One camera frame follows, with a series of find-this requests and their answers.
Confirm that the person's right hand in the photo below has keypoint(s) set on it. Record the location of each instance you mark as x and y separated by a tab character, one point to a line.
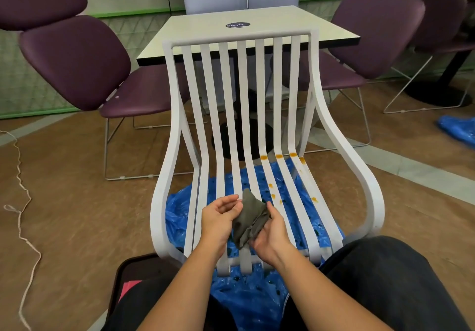
272	238

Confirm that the person's left hand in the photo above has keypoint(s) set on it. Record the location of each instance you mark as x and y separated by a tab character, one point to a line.
217	223

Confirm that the grey cleaning cloth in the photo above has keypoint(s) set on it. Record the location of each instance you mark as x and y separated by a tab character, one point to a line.
252	219

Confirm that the white slatted chair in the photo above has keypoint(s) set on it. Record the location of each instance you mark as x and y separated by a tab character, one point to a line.
170	156

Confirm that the person's left forearm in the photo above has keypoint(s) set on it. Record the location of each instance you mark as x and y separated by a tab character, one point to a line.
178	297

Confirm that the person's right forearm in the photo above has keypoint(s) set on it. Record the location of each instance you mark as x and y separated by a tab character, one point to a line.
326	297

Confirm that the purple lounge chair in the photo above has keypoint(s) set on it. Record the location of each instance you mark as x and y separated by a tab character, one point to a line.
74	60
441	19
375	30

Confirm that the blue plastic sheet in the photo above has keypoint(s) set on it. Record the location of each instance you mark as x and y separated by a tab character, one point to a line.
252	293
458	128

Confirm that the dark brown tray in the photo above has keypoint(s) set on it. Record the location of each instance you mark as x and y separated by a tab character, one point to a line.
141	267

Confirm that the black round table base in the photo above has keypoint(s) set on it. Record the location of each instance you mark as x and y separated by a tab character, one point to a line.
245	138
434	95

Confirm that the pink cloth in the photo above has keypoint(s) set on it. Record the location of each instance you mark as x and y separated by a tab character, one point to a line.
128	288

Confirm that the cream square table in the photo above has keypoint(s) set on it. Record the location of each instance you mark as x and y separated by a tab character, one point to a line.
196	30

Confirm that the round dark sticker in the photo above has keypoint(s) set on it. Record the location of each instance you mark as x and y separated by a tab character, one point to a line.
237	25

